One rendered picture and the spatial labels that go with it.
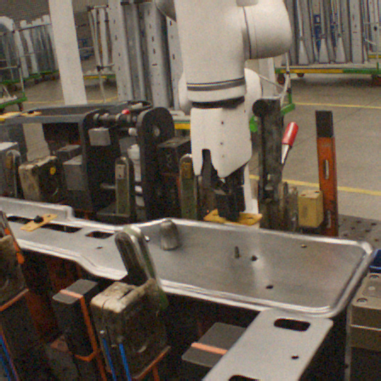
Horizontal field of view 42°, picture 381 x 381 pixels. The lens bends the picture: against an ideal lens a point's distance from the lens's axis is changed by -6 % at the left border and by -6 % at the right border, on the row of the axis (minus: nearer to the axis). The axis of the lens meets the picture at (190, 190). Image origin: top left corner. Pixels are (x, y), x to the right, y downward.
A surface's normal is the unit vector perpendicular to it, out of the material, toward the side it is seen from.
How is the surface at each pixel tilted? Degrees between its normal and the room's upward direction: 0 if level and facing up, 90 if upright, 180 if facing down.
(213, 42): 90
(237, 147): 93
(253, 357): 0
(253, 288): 0
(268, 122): 81
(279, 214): 90
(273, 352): 0
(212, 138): 84
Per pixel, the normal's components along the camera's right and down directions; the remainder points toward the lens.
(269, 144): -0.55, 0.20
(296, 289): -0.13, -0.93
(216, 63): 0.10, 0.33
